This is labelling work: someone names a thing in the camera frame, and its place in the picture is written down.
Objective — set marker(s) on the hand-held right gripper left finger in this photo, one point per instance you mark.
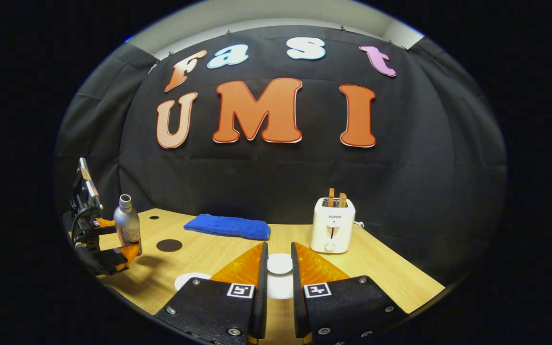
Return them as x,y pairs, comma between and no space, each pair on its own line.
259,297

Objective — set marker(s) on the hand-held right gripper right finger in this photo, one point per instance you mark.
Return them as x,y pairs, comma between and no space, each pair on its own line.
299,297

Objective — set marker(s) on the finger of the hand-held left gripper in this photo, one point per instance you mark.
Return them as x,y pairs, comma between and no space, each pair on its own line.
113,258
106,226

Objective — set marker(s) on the silver water bottle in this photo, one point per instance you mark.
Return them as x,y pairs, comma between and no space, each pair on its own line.
127,223

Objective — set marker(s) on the white teacup lid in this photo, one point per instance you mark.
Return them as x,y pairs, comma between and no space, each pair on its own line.
280,264

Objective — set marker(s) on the dark round coaster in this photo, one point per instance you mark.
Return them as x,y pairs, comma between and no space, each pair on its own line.
169,245

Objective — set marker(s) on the white teacup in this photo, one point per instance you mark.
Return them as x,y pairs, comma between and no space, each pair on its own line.
190,280

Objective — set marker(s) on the white toaster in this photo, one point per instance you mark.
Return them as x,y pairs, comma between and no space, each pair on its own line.
332,230

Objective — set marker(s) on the blue towel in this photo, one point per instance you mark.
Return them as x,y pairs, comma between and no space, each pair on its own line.
228,226

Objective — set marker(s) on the brown toast slice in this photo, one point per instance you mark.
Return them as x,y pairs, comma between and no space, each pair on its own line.
331,197
342,200

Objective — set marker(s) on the black backdrop cloth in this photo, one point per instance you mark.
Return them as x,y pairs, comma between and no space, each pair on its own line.
266,177

